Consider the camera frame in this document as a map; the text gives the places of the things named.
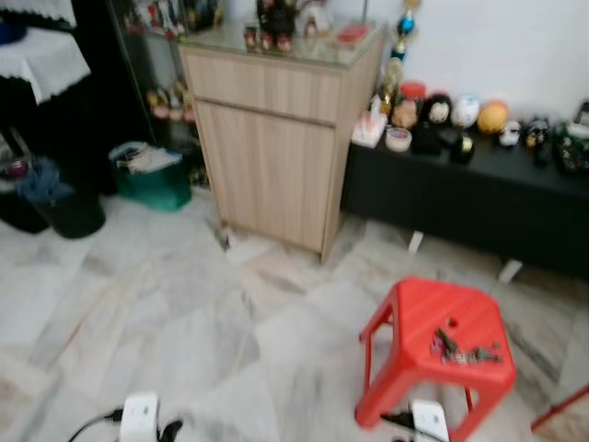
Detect bunch of keys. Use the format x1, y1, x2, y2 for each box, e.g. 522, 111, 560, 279
430, 327, 504, 366

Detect red edged table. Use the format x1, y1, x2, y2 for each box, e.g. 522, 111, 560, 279
531, 385, 589, 442

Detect black bucket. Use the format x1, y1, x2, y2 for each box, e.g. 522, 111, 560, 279
17, 157, 108, 240

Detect green storage box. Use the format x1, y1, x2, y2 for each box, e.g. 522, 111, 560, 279
109, 141, 192, 213

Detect red plastic stool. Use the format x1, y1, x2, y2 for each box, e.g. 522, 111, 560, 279
354, 276, 518, 442

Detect light wooden cabinet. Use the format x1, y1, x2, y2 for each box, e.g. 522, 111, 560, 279
178, 22, 388, 264

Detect green mug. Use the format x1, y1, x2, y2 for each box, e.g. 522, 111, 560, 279
552, 120, 589, 176

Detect black glass display cabinet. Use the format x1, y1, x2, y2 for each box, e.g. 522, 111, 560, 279
106, 0, 226, 190

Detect small black figurine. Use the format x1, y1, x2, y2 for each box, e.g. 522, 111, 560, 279
525, 115, 551, 153

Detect black low sideboard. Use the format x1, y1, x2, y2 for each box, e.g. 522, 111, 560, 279
341, 127, 589, 282

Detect white tissue pack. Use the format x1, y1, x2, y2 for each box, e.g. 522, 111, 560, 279
352, 110, 387, 149

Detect small panda figurine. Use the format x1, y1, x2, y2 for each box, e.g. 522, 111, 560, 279
497, 120, 523, 148

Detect white tape roll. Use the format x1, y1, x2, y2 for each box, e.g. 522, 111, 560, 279
385, 127, 413, 153

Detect black wallet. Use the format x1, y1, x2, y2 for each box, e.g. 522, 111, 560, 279
411, 124, 444, 156

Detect yellow round figurine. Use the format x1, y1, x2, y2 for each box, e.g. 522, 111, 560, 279
477, 99, 510, 136

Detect white tablecloth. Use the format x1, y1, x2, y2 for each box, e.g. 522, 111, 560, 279
0, 27, 92, 105

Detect clear jar with red lid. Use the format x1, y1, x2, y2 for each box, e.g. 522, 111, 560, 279
391, 81, 428, 130

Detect white round figurine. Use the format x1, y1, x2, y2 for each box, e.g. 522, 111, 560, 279
451, 94, 481, 130

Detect black and white figurine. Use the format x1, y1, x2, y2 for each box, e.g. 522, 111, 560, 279
423, 92, 454, 130

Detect dark ornament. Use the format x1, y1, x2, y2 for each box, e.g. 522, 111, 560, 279
257, 0, 301, 38

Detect flat red box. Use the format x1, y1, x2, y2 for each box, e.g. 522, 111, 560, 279
333, 25, 370, 48

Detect white house ornament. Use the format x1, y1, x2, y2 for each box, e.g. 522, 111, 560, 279
299, 0, 333, 38

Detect blue and gold trophy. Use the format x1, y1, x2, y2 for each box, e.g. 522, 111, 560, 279
380, 0, 421, 117

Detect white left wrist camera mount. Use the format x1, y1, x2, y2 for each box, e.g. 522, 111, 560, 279
120, 393, 162, 442

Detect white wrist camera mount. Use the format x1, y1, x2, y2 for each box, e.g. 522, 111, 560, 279
410, 400, 451, 442
120, 393, 162, 442

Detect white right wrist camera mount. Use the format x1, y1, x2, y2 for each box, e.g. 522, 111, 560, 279
410, 400, 451, 442

